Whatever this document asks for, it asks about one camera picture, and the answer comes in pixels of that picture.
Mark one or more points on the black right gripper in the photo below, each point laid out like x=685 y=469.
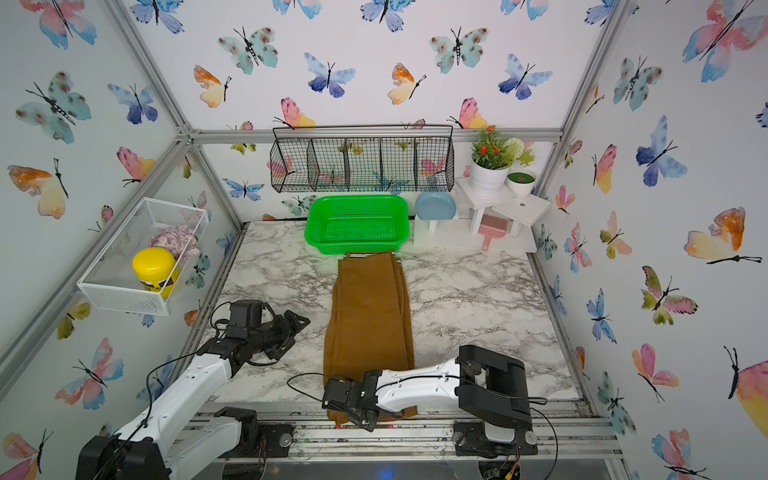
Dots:
x=353 y=418

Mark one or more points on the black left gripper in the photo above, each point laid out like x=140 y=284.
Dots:
x=288 y=332

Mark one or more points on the brown long pants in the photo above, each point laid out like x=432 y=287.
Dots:
x=370 y=326

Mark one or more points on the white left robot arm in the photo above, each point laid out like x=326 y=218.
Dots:
x=149 y=447

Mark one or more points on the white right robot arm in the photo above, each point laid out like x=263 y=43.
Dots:
x=489 y=386

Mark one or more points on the pink shells bag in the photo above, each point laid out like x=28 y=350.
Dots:
x=180 y=241

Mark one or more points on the yellow lidded jar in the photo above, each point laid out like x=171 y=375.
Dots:
x=156 y=269

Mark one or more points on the green plastic basket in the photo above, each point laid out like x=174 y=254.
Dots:
x=338 y=225

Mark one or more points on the light blue round plate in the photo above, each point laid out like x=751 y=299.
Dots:
x=435 y=206

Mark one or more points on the pink dustpan brush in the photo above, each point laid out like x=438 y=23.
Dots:
x=492 y=227

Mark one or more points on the white step shelf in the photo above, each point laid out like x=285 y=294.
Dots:
x=522 y=214

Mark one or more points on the small white pot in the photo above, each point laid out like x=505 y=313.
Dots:
x=520 y=183

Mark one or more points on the white potted flower plant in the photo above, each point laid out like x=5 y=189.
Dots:
x=493 y=156

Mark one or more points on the white mesh wall basket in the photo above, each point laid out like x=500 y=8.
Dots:
x=110 y=282

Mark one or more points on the metal base rail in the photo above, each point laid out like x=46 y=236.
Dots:
x=571 y=441

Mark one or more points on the black wire wall basket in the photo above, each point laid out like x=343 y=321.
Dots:
x=391 y=159

